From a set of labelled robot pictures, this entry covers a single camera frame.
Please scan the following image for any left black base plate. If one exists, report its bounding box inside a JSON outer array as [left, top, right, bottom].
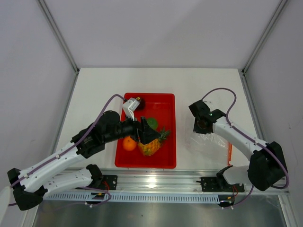
[[99, 175, 118, 191]]

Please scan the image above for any aluminium mounting rail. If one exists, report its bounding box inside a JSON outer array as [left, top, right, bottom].
[[32, 168, 291, 195]]

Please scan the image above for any green lime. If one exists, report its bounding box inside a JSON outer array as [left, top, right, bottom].
[[146, 118, 158, 130]]

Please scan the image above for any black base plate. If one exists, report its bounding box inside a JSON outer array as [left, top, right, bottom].
[[196, 176, 245, 192], [99, 175, 118, 191]]

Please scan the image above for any red plastic tray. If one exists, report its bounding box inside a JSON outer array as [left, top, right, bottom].
[[115, 93, 177, 169]]

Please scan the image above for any orange fruit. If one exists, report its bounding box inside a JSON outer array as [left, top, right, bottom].
[[122, 137, 137, 151]]

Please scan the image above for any white slotted cable duct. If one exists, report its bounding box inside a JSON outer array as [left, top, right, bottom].
[[45, 192, 220, 204]]

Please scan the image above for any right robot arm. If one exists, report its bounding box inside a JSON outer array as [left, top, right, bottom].
[[189, 100, 289, 191]]

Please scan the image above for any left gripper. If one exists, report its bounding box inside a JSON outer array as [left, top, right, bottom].
[[104, 110, 160, 145]]

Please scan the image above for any yellow pineapple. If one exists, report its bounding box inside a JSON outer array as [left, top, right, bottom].
[[137, 127, 171, 156]]

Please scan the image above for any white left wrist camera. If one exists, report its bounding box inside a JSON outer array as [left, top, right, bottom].
[[122, 97, 140, 121]]

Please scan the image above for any dark red apple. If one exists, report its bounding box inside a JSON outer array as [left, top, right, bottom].
[[136, 97, 145, 111]]

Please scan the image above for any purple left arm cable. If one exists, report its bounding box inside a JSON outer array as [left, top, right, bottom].
[[8, 94, 126, 209]]

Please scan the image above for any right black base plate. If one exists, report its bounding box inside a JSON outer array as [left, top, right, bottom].
[[196, 176, 245, 192]]

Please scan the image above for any clear zip top bag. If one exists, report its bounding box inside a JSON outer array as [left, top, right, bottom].
[[185, 133, 232, 167]]

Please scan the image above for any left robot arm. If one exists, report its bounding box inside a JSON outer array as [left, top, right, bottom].
[[8, 111, 160, 211]]

